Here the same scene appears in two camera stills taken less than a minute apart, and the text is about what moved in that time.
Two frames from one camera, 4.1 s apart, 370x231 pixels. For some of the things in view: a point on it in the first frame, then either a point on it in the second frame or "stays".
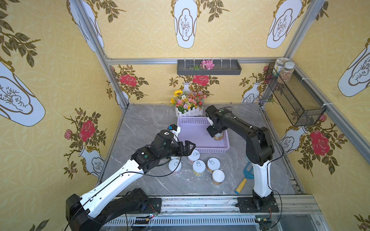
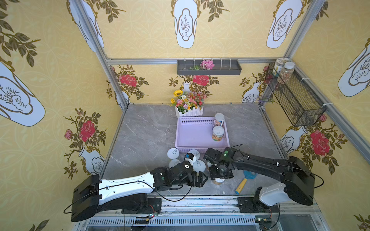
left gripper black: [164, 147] → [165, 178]
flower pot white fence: [188, 104] stays
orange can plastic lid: [218, 136] stays
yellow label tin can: [199, 168] stays
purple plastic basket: [194, 129] stays
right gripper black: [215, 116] → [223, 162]
